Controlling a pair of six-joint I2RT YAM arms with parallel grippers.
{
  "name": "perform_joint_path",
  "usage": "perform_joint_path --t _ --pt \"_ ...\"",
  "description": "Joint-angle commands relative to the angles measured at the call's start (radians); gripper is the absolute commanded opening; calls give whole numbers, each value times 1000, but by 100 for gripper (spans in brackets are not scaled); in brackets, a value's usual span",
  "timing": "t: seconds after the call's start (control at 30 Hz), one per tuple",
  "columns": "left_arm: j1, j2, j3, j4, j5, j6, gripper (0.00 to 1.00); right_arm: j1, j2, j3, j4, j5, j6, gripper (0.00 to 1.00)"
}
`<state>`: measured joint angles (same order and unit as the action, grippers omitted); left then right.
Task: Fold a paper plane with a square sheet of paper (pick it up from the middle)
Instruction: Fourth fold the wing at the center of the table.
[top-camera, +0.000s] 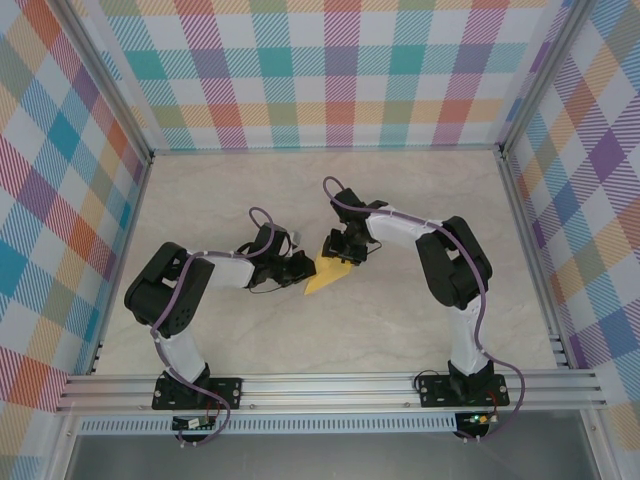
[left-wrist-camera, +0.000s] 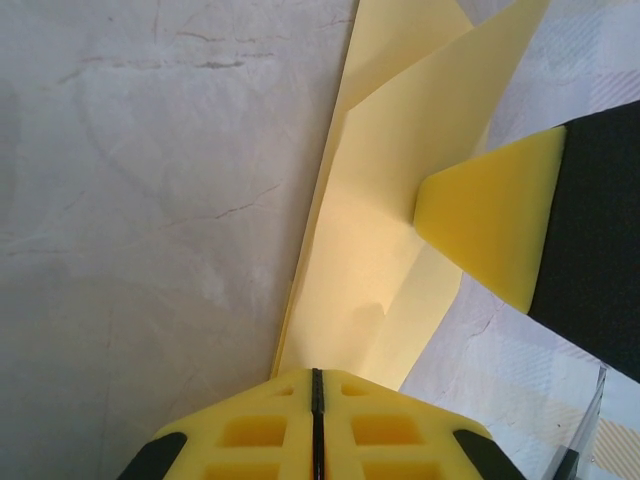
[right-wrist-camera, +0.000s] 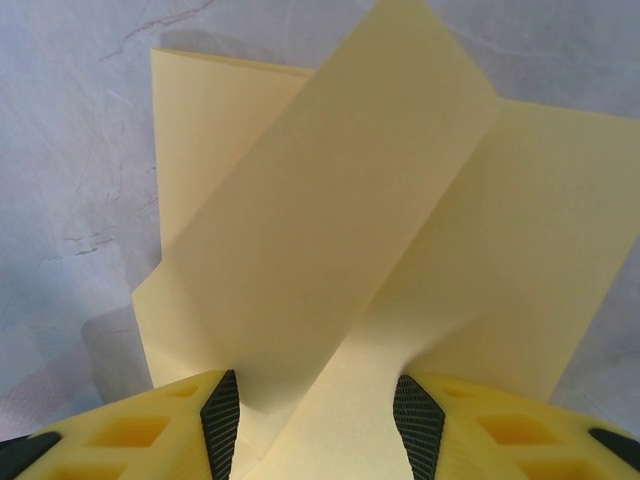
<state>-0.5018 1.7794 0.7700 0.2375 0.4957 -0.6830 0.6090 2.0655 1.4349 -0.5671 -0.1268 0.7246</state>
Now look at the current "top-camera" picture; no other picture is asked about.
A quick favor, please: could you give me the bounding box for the aluminium frame post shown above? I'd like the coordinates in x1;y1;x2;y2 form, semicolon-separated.
57;0;154;164
497;0;604;161

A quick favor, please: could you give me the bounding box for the wide aluminium mounting rail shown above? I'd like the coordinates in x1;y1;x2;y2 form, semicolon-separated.
55;368;609;414

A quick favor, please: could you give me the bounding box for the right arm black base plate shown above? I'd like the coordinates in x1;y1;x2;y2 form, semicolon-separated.
416;372;510;409

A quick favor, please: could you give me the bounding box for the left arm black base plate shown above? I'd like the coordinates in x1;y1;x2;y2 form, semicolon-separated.
152;375;245;412

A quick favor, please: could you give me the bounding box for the aluminium side frame rail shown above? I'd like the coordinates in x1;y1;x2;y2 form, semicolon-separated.
87;154;155;376
497;149;574;371

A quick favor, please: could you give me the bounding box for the grey metal panel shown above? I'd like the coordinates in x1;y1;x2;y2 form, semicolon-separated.
49;432;609;480

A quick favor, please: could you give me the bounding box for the yellow cloth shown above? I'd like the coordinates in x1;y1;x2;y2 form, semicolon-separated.
302;248;354;297

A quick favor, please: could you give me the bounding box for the thin aluminium frame rail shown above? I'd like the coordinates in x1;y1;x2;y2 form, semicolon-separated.
149;144;504;157

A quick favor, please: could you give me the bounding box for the slotted grey cable duct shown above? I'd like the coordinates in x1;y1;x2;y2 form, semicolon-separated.
78;417;459;435

